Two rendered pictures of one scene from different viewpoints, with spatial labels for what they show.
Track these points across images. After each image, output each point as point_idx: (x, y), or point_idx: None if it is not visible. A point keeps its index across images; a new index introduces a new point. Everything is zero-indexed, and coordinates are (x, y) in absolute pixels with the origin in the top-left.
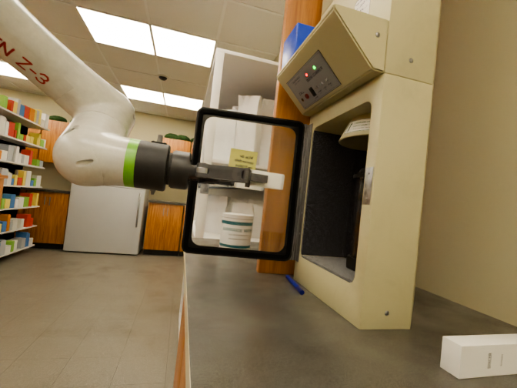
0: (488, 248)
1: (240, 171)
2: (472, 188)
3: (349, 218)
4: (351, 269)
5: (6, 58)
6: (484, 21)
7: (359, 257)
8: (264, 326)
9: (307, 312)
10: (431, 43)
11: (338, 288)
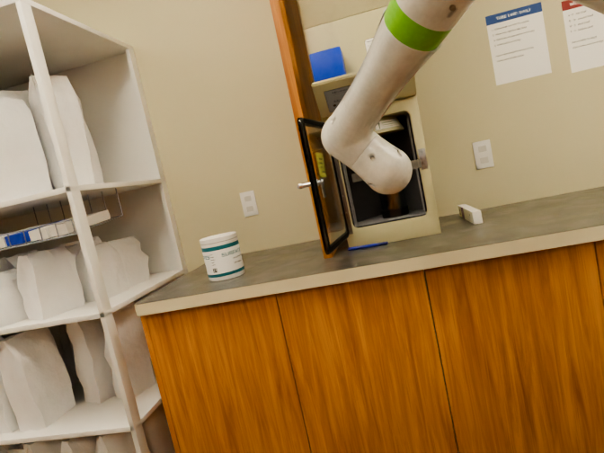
0: None
1: (419, 161)
2: None
3: (351, 192)
4: (396, 216)
5: (392, 100)
6: None
7: (429, 198)
8: (442, 243)
9: (421, 240)
10: None
11: (414, 224)
